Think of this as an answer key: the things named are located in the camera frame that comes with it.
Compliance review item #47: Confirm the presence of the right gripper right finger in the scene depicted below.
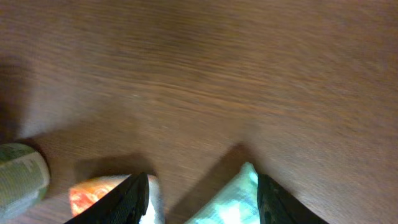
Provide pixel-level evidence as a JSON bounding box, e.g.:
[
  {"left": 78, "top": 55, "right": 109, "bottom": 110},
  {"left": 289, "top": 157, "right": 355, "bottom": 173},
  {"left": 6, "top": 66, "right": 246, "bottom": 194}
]
[{"left": 257, "top": 174, "right": 328, "bottom": 224}]

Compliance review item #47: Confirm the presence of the mint green wipes pack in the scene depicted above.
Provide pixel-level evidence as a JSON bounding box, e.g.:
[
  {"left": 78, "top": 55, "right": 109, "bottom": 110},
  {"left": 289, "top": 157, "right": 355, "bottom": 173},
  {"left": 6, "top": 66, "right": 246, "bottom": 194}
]
[{"left": 186, "top": 162, "right": 260, "bottom": 224}]

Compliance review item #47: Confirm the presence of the orange small box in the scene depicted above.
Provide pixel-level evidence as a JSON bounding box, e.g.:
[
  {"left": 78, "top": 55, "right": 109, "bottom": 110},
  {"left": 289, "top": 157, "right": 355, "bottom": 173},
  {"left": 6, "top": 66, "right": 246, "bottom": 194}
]
[{"left": 68, "top": 174, "right": 164, "bottom": 224}]

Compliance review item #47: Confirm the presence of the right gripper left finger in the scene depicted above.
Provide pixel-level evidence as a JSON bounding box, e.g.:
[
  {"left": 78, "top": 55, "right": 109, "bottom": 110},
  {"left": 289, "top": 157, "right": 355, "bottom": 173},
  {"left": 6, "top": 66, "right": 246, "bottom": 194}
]
[{"left": 63, "top": 172, "right": 150, "bottom": 224}]

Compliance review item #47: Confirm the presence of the green lid jar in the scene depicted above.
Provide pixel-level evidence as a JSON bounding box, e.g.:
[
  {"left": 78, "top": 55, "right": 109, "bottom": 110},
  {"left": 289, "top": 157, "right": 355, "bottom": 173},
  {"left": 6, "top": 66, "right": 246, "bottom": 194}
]
[{"left": 1, "top": 143, "right": 50, "bottom": 222}]

